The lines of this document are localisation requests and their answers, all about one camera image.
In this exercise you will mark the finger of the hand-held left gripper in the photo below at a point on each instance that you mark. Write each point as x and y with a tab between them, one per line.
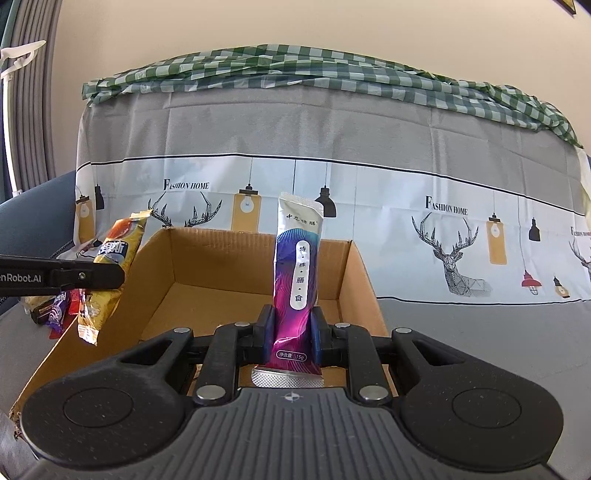
87	276

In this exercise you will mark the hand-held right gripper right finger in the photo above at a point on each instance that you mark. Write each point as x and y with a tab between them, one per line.
316	341

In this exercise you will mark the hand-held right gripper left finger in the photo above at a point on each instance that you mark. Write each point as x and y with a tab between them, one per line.
269	344

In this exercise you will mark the pile of snack packets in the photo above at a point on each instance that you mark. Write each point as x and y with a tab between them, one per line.
59	311

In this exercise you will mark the yellow snack bag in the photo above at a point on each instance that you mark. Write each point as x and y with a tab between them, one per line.
120	240

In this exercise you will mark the purple and white sachet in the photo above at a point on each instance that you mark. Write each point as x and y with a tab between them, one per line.
295	277

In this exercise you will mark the brown cardboard box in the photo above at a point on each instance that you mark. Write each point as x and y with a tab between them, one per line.
207	304

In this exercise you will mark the grey curtain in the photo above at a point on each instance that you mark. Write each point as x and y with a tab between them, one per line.
32	115

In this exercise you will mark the white clothes hanger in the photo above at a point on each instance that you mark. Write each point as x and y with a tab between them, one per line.
16	59

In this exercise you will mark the green checked cloth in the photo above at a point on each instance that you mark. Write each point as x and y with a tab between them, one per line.
323	69

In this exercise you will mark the dark wall frame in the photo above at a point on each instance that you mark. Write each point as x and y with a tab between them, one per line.
570	5

